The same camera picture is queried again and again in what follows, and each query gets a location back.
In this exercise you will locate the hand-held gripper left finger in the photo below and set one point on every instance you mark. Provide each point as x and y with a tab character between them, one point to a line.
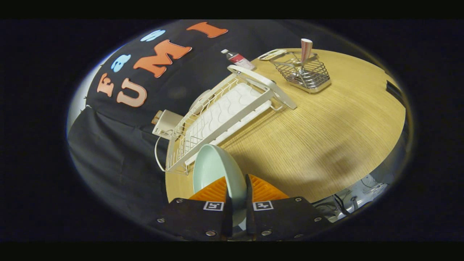
188	219

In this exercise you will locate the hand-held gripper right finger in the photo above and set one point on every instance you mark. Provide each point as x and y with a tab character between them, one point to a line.
286	219

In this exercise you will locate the light green plate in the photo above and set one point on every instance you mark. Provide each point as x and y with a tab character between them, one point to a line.
214	166

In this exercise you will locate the white plate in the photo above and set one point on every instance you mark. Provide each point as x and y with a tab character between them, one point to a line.
198	101

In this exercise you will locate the white toaster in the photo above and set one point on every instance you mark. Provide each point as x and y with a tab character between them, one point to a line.
168	123

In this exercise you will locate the toasted bread slice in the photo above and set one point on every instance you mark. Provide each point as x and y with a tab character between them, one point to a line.
156	117

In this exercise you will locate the small white snack tray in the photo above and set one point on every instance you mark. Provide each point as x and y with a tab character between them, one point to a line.
272	54

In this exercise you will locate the clear plastic bottle red label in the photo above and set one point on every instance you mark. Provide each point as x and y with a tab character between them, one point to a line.
239	59

